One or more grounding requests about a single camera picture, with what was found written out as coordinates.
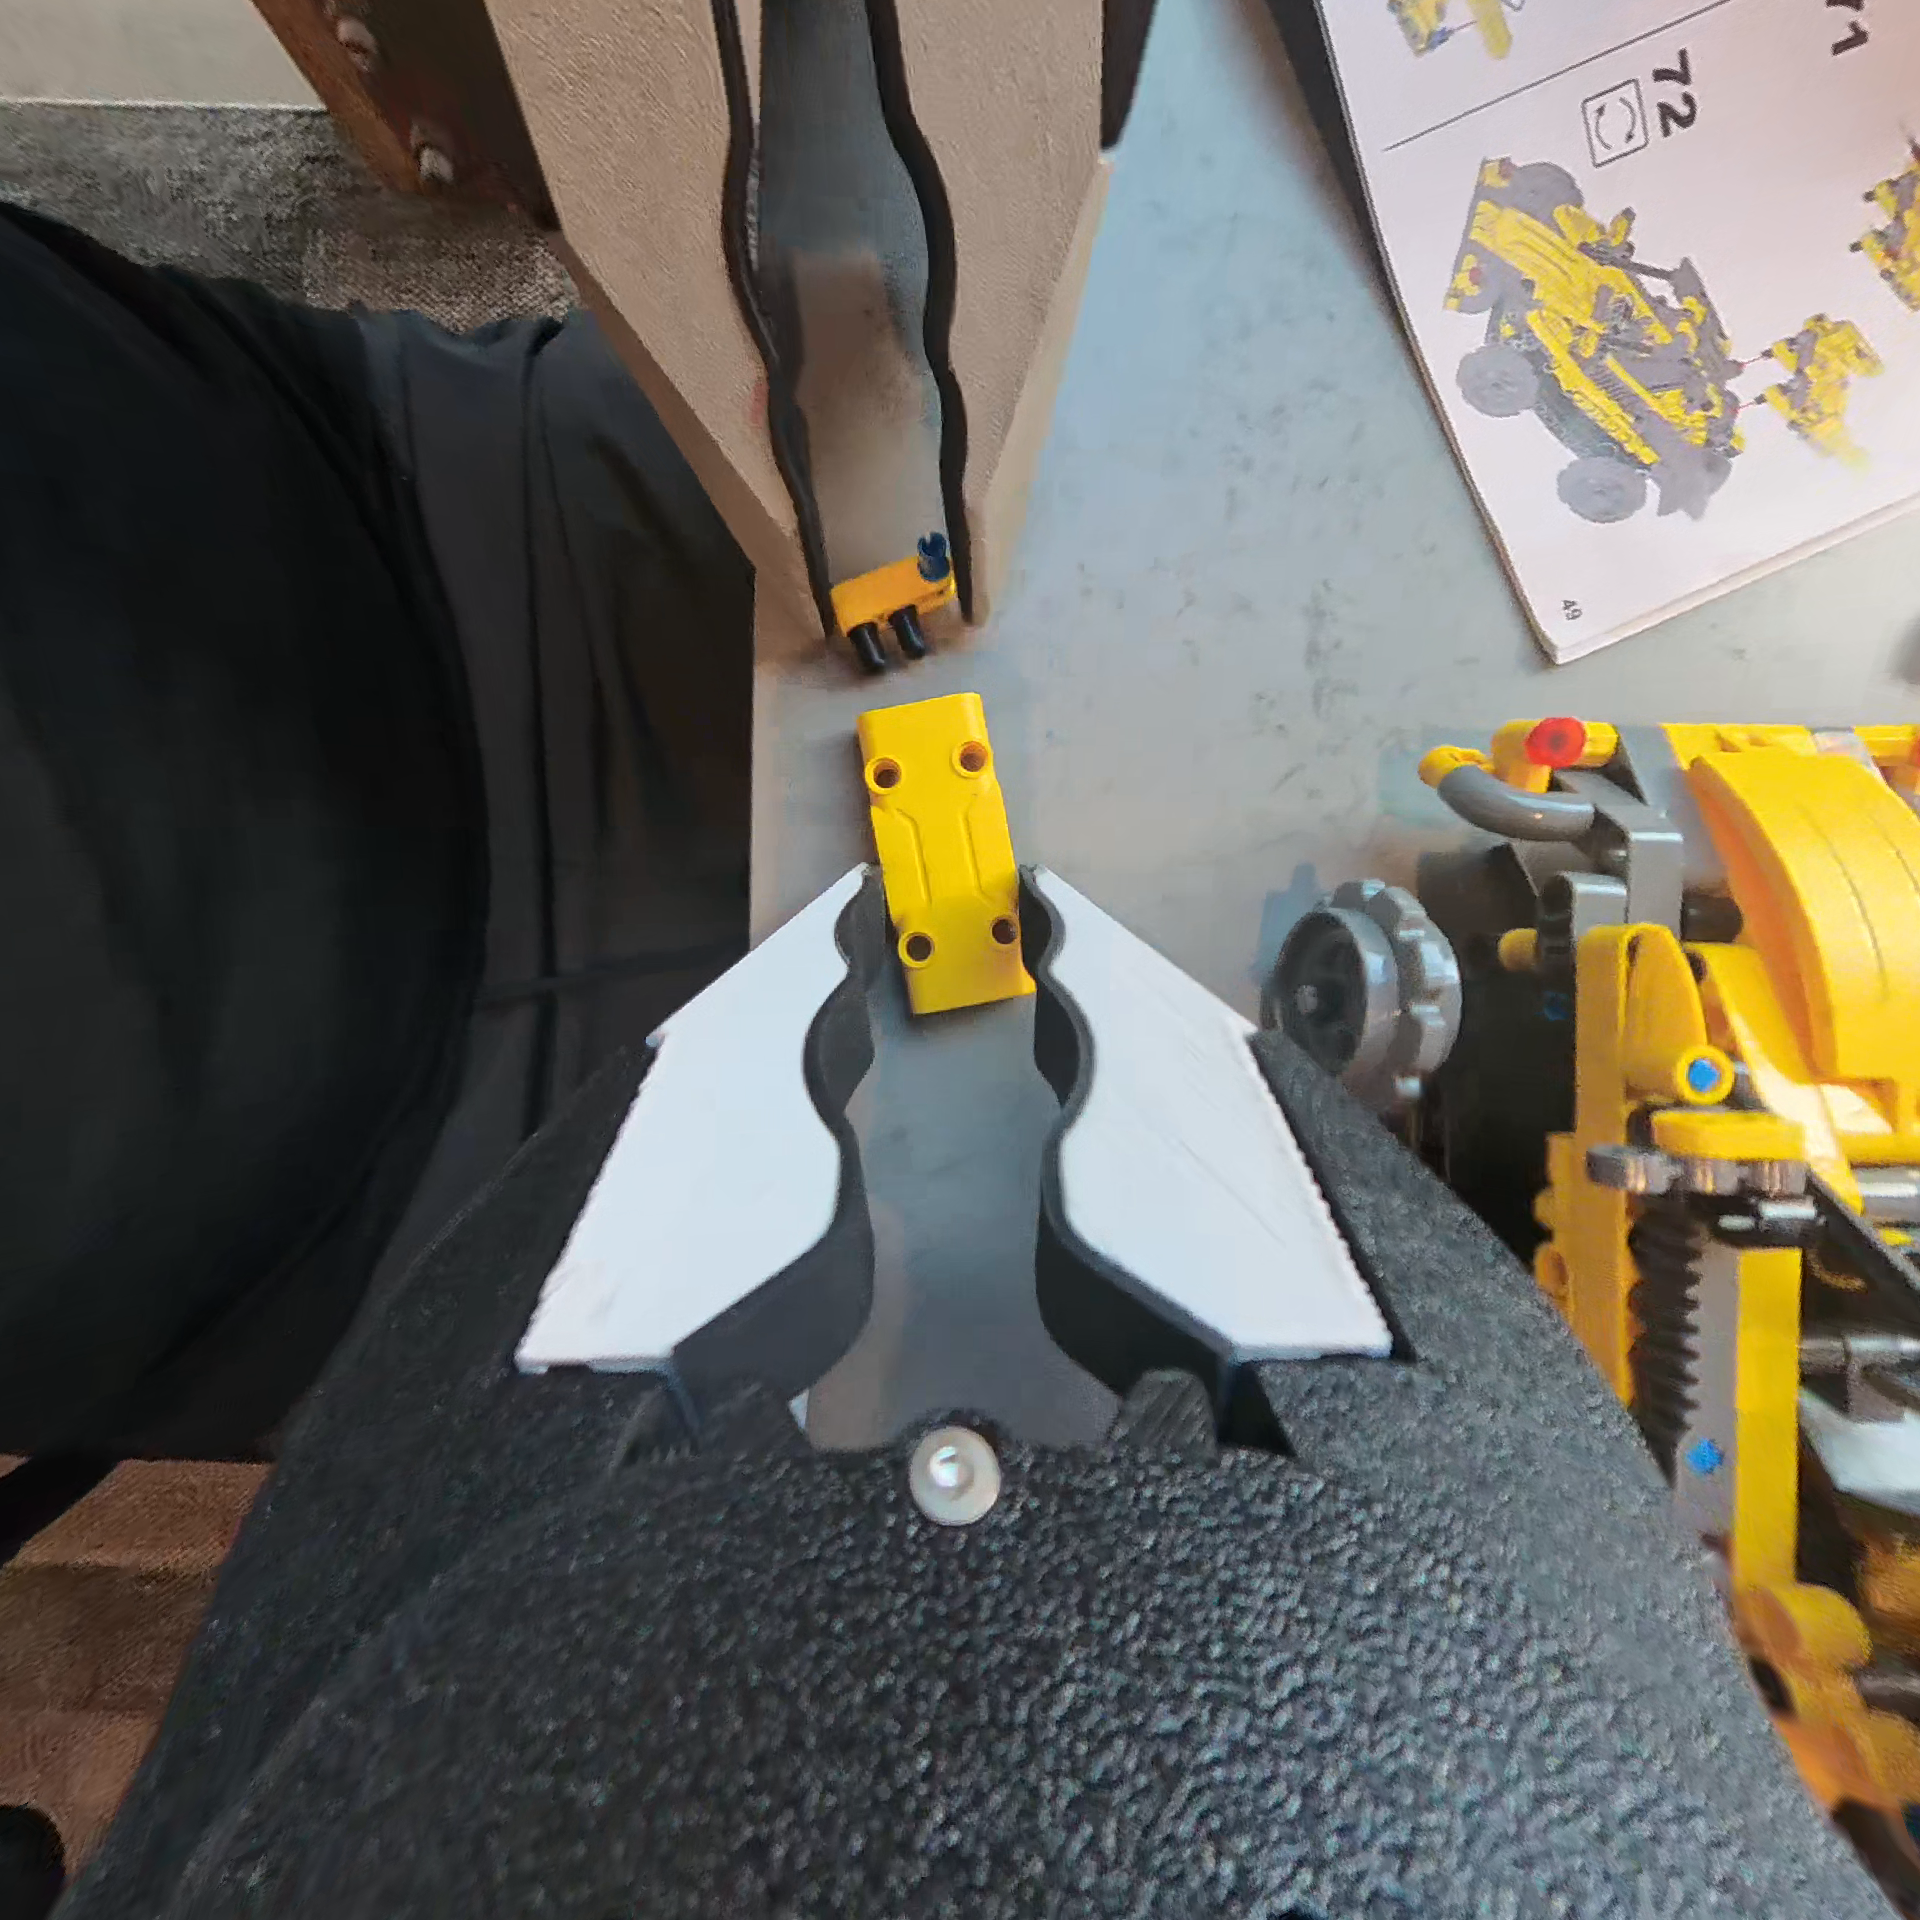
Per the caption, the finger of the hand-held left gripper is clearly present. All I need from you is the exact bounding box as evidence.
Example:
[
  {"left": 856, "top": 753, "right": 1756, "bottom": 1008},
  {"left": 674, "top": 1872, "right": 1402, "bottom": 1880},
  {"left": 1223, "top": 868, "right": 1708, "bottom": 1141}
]
[
  {"left": 485, "top": 0, "right": 839, "bottom": 641},
  {"left": 867, "top": 0, "right": 1112, "bottom": 621}
]

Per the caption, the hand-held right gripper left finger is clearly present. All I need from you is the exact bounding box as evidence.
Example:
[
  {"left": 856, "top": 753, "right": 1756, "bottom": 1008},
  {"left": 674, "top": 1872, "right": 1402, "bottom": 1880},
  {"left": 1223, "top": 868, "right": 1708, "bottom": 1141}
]
[{"left": 516, "top": 867, "right": 887, "bottom": 1423}]

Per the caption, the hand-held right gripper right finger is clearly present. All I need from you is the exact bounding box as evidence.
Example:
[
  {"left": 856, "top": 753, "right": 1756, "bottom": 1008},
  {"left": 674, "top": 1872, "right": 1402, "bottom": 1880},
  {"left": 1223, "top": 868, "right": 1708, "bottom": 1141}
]
[{"left": 1018, "top": 867, "right": 1402, "bottom": 1394}]

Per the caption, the yellow rectangular building panel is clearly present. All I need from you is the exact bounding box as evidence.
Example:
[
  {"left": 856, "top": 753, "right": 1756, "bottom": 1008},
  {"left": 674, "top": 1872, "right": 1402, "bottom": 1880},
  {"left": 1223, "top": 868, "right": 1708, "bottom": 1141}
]
[{"left": 856, "top": 693, "right": 1045, "bottom": 1023}]

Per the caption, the short yellow beam with pins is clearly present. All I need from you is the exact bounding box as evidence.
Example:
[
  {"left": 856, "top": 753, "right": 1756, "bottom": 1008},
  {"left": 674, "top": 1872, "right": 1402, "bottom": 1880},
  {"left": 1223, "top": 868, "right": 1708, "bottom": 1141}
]
[{"left": 829, "top": 532, "right": 960, "bottom": 675}]

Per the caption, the wooden desk leg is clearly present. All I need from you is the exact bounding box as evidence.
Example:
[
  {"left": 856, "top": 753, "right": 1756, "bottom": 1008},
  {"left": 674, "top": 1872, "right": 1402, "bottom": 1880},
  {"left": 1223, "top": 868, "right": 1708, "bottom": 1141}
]
[{"left": 245, "top": 0, "right": 565, "bottom": 232}]

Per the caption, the yellow grey toy vehicle model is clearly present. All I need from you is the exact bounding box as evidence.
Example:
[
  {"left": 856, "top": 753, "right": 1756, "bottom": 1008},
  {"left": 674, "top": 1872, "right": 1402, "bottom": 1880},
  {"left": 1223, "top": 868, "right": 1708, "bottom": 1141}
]
[{"left": 1259, "top": 723, "right": 1920, "bottom": 1850}]

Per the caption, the instruction booklet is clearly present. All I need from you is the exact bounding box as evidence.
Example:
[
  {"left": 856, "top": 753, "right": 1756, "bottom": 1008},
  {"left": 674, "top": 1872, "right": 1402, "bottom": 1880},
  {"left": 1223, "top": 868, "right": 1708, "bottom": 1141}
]
[{"left": 1309, "top": 0, "right": 1920, "bottom": 667}]

